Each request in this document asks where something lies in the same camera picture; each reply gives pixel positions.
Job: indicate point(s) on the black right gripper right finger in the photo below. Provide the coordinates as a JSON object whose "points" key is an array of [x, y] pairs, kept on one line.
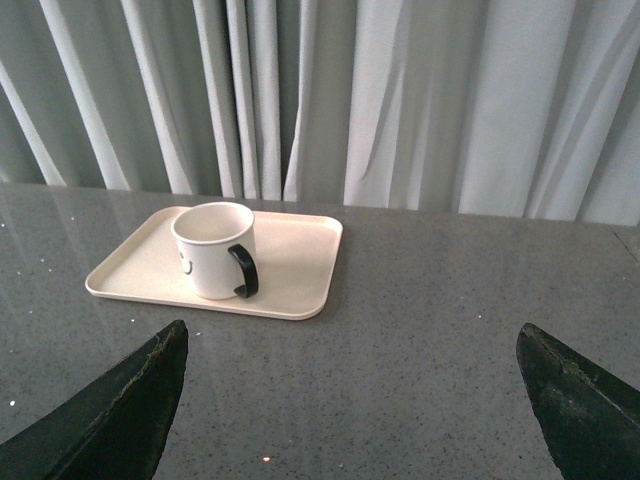
{"points": [[589, 417]]}

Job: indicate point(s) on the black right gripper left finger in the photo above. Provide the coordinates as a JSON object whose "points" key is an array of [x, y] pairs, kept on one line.
{"points": [[114, 428]]}

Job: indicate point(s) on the white smiley mug black handle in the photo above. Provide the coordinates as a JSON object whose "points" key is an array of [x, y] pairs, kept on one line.
{"points": [[216, 245]]}

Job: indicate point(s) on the cream rectangular tray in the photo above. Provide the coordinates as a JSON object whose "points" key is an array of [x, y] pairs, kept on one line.
{"points": [[296, 258]]}

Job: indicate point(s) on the grey-white pleated curtain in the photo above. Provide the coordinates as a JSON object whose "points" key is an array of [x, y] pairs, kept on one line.
{"points": [[512, 108]]}

